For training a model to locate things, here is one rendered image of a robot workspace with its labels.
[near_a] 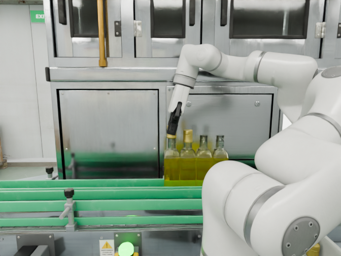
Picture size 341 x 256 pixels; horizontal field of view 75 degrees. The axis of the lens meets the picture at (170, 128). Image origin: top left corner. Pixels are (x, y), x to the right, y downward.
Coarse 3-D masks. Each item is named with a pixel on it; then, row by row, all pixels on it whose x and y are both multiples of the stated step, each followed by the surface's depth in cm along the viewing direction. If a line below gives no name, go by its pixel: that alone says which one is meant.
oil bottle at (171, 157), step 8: (168, 152) 78; (176, 152) 78; (168, 160) 78; (176, 160) 78; (168, 168) 78; (176, 168) 79; (168, 176) 79; (176, 176) 79; (168, 184) 79; (176, 184) 80
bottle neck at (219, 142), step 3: (216, 135) 80; (219, 135) 81; (222, 135) 80; (216, 138) 80; (219, 138) 79; (222, 138) 79; (216, 141) 80; (219, 141) 79; (222, 141) 79; (216, 144) 80; (219, 144) 79; (222, 144) 79; (216, 147) 80; (219, 147) 79; (222, 147) 80
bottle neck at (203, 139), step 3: (201, 135) 81; (204, 135) 81; (207, 135) 80; (201, 138) 79; (204, 138) 79; (207, 138) 80; (201, 141) 79; (204, 141) 79; (207, 141) 80; (201, 144) 80; (204, 144) 79; (207, 144) 80; (201, 147) 80; (204, 147) 80; (207, 147) 80
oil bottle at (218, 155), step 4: (212, 152) 81; (216, 152) 79; (220, 152) 79; (224, 152) 79; (212, 156) 80; (216, 156) 78; (220, 156) 78; (224, 156) 78; (228, 156) 79; (212, 160) 80; (216, 160) 79; (220, 160) 79; (224, 160) 79; (228, 160) 79; (212, 164) 80
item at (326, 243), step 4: (320, 240) 72; (324, 240) 71; (328, 240) 69; (320, 244) 72; (324, 244) 71; (328, 244) 69; (332, 244) 68; (320, 248) 72; (324, 248) 71; (328, 248) 69; (332, 248) 67; (336, 248) 66; (340, 248) 66; (320, 252) 72; (324, 252) 70; (328, 252) 69; (332, 252) 67; (336, 252) 66; (340, 252) 64
